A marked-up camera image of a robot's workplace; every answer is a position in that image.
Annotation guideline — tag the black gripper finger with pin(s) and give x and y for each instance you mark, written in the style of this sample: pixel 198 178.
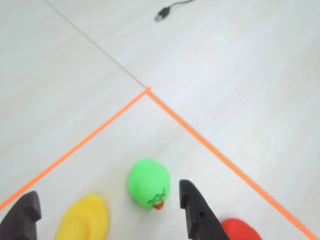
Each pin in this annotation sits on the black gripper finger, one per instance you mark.
pixel 200 220
pixel 22 217

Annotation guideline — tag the green rubber duck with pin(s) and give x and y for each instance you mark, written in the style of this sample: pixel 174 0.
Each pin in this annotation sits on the green rubber duck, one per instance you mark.
pixel 147 182

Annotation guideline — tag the red rubber duck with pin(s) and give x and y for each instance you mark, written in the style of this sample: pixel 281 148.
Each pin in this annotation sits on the red rubber duck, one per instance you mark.
pixel 240 231

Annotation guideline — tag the yellow rubber duck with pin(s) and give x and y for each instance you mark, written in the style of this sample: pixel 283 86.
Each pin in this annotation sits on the yellow rubber duck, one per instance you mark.
pixel 82 220

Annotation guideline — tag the orange tape strip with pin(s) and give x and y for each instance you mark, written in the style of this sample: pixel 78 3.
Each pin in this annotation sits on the orange tape strip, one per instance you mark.
pixel 250 179
pixel 75 148

